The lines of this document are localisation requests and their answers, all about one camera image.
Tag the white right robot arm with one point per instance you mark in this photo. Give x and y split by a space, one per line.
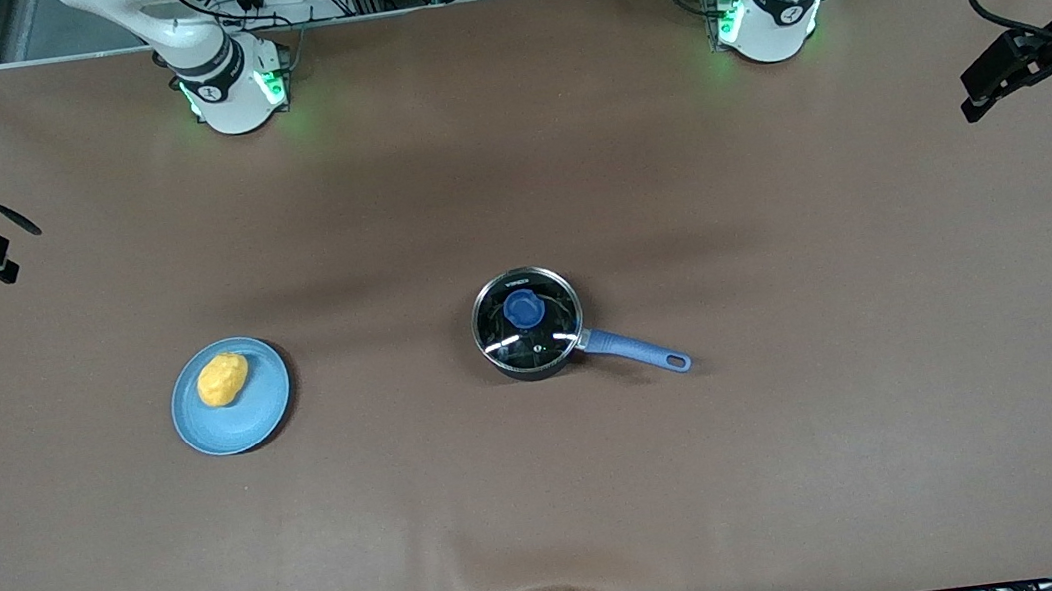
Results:
230 91

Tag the blue plate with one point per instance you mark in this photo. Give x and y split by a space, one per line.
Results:
246 425

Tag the brown table cover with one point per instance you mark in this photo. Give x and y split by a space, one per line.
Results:
550 493

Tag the glass lid blue knob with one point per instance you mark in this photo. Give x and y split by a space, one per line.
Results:
525 309

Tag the yellow potato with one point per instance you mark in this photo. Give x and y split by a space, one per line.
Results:
223 378

